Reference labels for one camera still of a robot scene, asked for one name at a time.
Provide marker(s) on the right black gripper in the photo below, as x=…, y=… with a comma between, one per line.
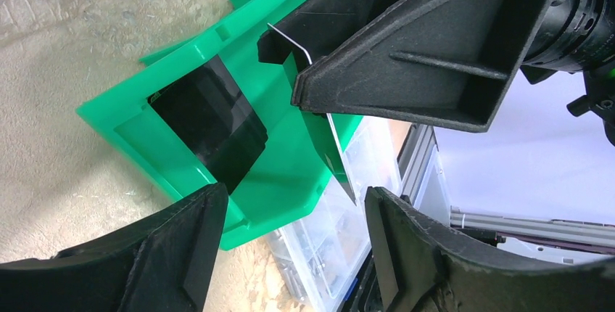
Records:
x=577, y=36

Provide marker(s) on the aluminium frame rail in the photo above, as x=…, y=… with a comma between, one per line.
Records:
x=525, y=215

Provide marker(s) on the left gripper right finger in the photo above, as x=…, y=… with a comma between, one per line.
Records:
x=424, y=265

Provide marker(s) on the clear plastic screw box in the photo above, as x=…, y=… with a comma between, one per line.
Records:
x=320, y=255

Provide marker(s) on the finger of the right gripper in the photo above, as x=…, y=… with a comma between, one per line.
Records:
x=464, y=98
x=422, y=32

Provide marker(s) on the black card in bin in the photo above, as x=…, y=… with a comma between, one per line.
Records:
x=213, y=118

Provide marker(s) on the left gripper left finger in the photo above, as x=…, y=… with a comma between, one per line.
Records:
x=163, y=262

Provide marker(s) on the green plastic bin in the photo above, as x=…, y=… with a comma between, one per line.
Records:
x=286, y=181

